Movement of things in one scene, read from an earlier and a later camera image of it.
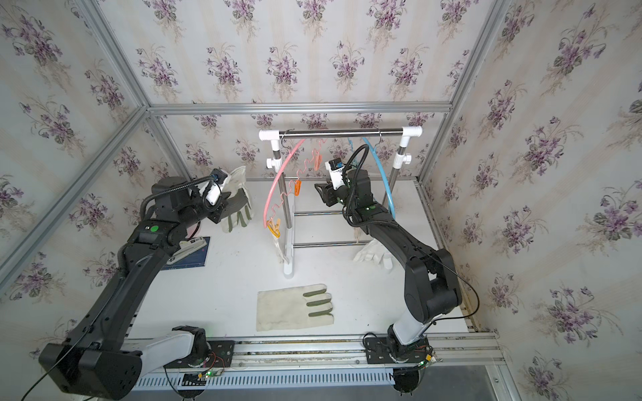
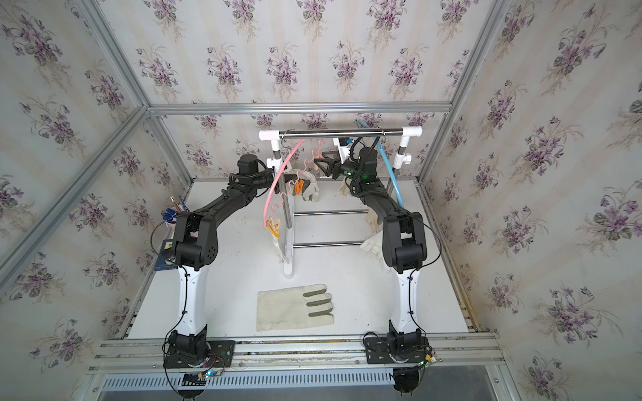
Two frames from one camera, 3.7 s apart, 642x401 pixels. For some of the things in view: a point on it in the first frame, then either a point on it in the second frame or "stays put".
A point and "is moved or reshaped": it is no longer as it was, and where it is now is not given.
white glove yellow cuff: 282,256 stays put
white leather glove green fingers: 232,182 → 310,191
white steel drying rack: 287,218 stays put
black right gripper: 327,193 → 338,170
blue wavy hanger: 383,174 is moved or reshaped
